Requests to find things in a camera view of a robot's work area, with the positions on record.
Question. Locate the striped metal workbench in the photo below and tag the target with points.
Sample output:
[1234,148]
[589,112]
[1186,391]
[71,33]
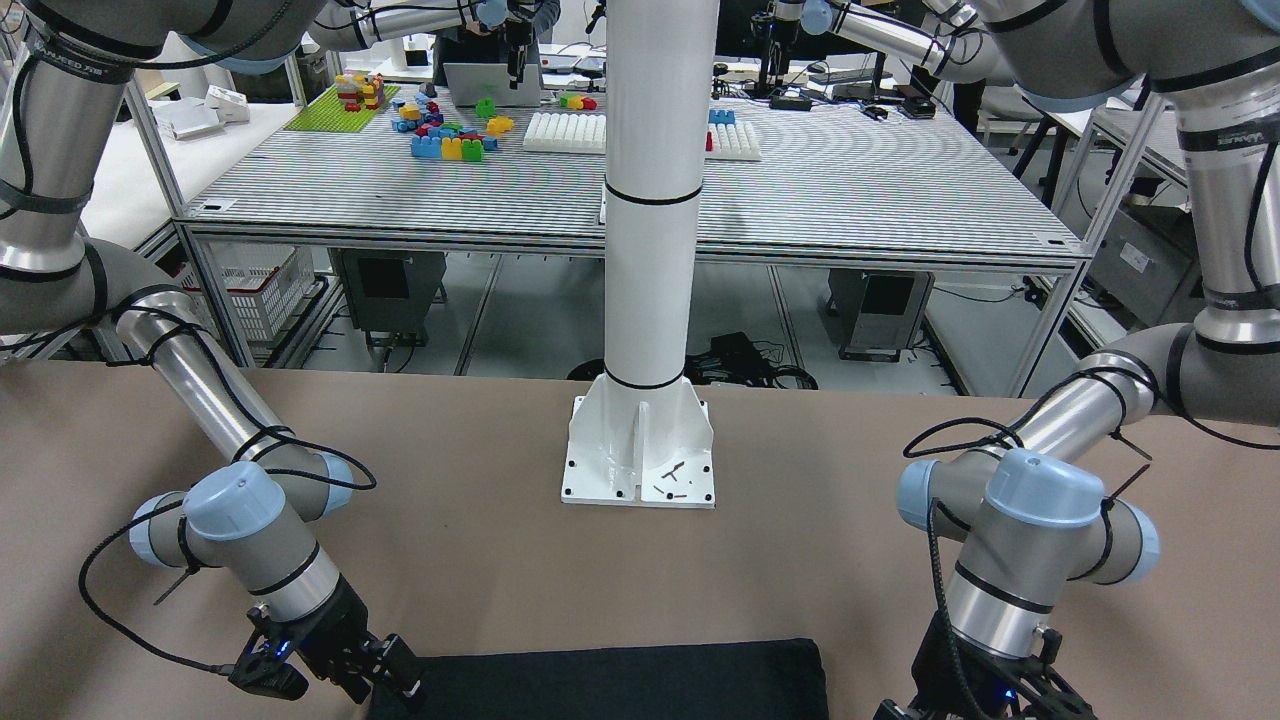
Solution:
[831,189]

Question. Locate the green lego baseplate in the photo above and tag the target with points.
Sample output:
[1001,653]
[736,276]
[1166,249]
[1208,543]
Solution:
[327,114]

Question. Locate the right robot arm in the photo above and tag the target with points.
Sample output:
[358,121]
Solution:
[252,515]

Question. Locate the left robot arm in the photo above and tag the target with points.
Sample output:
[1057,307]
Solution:
[1029,521]

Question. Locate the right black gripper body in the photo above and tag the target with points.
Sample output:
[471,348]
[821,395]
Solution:
[335,637]

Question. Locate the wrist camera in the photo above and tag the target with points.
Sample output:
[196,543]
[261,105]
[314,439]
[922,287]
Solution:
[891,710]
[262,668]

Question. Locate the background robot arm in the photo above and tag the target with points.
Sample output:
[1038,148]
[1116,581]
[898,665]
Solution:
[347,29]

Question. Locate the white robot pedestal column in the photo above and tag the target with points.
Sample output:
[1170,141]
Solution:
[641,436]

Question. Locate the white plastic basket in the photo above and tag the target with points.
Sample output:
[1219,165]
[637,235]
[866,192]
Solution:
[265,281]

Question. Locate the white peg tray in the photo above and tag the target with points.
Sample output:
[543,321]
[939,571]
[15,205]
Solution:
[565,132]

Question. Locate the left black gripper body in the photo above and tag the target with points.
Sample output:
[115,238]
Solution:
[922,668]

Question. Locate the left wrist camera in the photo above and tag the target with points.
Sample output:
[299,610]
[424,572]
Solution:
[891,710]

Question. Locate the black printed t-shirt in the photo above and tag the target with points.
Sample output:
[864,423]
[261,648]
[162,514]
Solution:
[746,680]

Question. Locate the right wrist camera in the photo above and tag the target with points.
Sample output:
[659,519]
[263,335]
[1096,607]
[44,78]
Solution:
[262,668]

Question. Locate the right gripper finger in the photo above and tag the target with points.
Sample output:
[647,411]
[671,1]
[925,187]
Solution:
[398,678]
[355,682]

